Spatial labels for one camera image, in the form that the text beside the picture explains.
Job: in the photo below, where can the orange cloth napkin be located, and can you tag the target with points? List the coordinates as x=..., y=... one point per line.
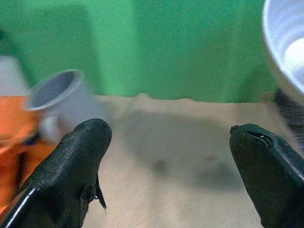
x=16, y=140

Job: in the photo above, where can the green cloth backdrop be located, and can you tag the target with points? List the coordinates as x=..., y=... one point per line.
x=152, y=47

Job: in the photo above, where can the white bowl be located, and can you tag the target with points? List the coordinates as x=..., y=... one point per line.
x=286, y=45

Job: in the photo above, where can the white ceramic mug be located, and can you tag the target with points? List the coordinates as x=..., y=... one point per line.
x=64, y=102

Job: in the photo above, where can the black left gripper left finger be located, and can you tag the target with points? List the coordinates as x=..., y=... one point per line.
x=69, y=166

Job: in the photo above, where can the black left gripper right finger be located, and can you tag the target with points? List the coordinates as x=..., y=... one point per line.
x=268, y=171

